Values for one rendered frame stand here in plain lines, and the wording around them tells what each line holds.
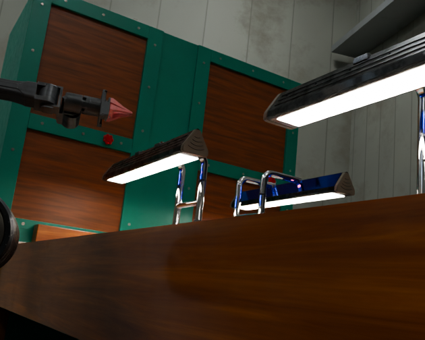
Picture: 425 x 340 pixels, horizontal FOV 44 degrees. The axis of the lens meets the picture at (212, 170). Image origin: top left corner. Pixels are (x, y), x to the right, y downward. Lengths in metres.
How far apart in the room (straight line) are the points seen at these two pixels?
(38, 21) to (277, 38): 2.97
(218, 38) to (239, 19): 0.28
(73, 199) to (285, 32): 3.22
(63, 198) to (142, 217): 0.33
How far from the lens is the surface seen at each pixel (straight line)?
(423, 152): 1.04
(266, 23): 4.85
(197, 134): 1.42
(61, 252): 1.17
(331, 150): 4.70
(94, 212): 2.11
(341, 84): 0.94
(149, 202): 2.20
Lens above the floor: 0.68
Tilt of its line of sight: 13 degrees up
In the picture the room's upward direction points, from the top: 6 degrees clockwise
